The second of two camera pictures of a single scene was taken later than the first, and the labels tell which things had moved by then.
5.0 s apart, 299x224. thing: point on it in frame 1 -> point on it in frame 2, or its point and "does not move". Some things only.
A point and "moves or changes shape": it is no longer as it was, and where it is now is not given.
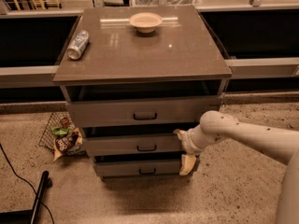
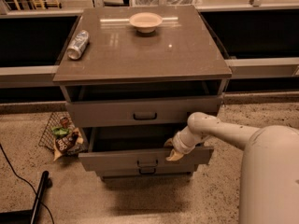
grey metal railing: [36, 76] does not move
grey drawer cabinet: [132, 77] does not move
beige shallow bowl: [146, 22] does not move
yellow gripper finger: [180, 133] -> [168, 143]
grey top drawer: [141, 111] does not move
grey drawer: [136, 143] moves or changes shape
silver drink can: [78, 45] does not move
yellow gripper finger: [187, 163] -> [175, 156]
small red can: [64, 121] does not move
